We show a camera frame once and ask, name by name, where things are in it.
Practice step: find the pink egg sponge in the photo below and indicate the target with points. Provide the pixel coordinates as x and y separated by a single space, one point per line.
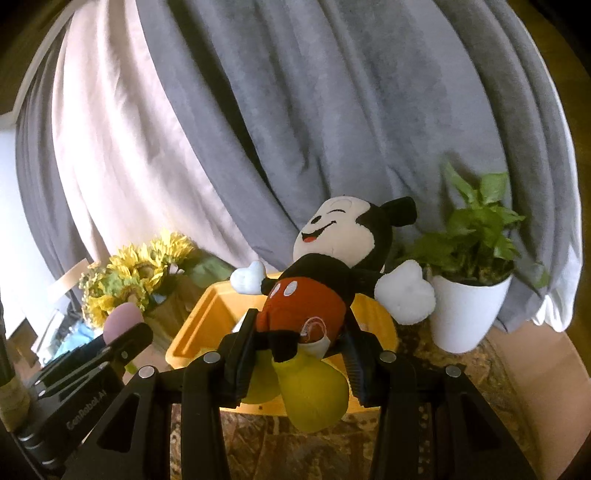
120 320

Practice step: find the grey curtain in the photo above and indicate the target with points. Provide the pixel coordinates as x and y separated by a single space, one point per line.
288 103

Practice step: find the wooden desk lamp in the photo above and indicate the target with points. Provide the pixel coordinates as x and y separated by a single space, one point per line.
71 277

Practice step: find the blue cloth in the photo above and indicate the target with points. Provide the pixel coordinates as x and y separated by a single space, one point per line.
77 335

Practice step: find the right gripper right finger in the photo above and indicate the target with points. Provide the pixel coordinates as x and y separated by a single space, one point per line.
378 377

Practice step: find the patterned oriental rug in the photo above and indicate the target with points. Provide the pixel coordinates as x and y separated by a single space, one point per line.
452 433

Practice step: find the beige sheer curtain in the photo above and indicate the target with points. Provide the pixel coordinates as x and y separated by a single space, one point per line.
127 169

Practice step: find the green pothos plant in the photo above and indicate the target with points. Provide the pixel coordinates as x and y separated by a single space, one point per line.
475 248

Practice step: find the artificial sunflower bouquet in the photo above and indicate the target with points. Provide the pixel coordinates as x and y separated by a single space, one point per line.
147 274

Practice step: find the white ribbed plant pot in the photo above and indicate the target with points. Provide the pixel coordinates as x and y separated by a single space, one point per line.
464 314

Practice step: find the orange plastic storage crate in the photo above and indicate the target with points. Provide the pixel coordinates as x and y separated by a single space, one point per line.
218 312

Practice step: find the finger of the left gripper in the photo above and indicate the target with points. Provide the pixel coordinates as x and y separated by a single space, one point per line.
69 355
124 349

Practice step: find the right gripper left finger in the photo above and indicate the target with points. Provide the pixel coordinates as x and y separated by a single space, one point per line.
221 378

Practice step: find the mickey mouse plush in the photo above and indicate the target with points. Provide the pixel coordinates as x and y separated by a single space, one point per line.
340 253

